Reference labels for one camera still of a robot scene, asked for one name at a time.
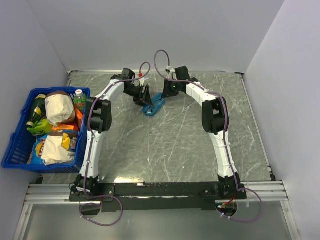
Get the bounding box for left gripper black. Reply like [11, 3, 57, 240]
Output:
[124, 85, 154, 109]

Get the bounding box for black thin sunglasses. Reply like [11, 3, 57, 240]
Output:
[147, 99, 162, 114]

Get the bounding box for blue translucent glasses case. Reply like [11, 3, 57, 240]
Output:
[142, 92, 166, 117]

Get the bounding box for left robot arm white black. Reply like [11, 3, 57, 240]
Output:
[74, 68, 153, 201]

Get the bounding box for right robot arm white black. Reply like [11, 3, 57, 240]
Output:
[162, 66, 241, 199]

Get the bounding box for green bottle white cap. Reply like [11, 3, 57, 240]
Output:
[74, 89, 87, 112]

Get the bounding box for orange snack pack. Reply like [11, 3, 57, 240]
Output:
[52, 104, 84, 132]

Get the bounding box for brown white paper bag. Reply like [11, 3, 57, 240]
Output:
[45, 91, 76, 126]

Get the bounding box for lime green snack pack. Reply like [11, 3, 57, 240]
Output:
[27, 118, 53, 136]

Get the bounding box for dark green glass bottle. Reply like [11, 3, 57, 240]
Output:
[26, 94, 47, 128]

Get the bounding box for blue yellow chips bag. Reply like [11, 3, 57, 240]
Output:
[27, 134, 48, 165]

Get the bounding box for blue plastic basket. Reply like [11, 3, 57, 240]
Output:
[1, 86, 87, 174]

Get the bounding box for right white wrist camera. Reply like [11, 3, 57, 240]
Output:
[165, 65, 176, 81]

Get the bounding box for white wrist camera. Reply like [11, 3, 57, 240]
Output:
[136, 73, 150, 87]
[165, 65, 176, 81]

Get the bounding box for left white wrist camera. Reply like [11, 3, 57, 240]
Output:
[136, 73, 150, 87]

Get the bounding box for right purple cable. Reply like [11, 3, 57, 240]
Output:
[153, 49, 264, 223]

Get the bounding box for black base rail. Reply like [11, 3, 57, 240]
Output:
[69, 181, 247, 213]

